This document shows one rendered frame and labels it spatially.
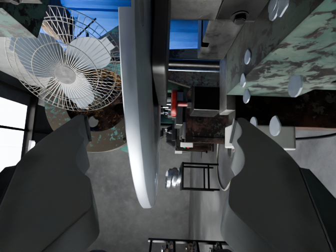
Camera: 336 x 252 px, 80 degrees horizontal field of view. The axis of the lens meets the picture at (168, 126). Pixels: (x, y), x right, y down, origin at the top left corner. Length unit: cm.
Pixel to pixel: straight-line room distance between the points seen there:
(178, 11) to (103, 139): 140
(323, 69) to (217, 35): 18
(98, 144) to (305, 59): 148
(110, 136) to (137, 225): 586
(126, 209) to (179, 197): 174
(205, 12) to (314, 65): 16
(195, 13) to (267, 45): 10
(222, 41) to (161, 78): 27
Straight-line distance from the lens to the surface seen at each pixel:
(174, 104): 53
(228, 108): 46
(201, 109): 50
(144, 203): 16
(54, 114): 179
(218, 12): 31
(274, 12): 30
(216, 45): 44
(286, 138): 49
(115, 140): 160
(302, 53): 31
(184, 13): 31
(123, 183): 706
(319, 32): 27
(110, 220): 741
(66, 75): 116
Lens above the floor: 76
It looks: level
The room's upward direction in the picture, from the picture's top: 88 degrees counter-clockwise
